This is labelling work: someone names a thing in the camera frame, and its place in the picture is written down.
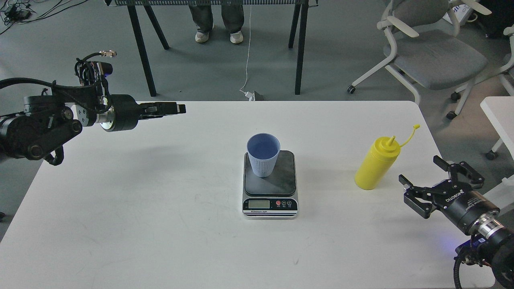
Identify blue plastic cup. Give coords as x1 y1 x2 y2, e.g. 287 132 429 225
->
247 133 281 177

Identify person legs with sneakers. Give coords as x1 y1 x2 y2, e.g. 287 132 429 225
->
188 4 245 44

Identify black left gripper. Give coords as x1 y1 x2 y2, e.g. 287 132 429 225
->
100 94 187 132

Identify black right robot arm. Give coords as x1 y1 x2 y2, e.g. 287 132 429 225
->
399 155 514 289

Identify white hanging cable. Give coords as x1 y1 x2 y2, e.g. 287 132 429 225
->
239 5 253 95

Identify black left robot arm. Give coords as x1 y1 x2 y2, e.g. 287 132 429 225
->
0 51 187 166

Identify grey office chair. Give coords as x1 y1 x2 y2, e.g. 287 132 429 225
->
347 0 491 120

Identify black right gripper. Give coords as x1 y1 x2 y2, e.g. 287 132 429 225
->
398 155 500 236

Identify white power adapter on floor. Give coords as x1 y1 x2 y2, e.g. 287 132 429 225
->
244 91 264 101

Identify black floor cables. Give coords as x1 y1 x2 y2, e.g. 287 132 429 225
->
0 0 89 35

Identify black table frame legs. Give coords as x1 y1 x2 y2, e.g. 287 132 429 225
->
105 0 319 97

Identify white side table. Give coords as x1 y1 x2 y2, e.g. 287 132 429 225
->
465 96 514 230

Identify yellow squeeze bottle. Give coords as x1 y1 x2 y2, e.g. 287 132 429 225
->
354 124 420 190

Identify digital kitchen scale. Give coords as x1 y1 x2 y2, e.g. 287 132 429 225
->
242 150 299 220

